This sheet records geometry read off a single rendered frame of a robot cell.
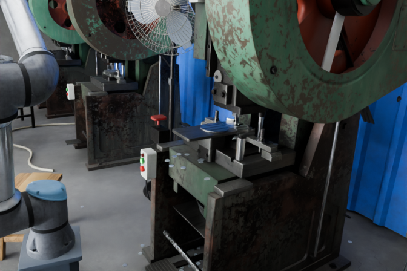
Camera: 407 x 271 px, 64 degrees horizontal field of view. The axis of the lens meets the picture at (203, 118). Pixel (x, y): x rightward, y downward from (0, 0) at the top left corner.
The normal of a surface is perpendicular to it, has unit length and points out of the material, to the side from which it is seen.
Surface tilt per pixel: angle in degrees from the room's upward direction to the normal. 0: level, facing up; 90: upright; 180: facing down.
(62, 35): 90
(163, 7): 96
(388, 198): 90
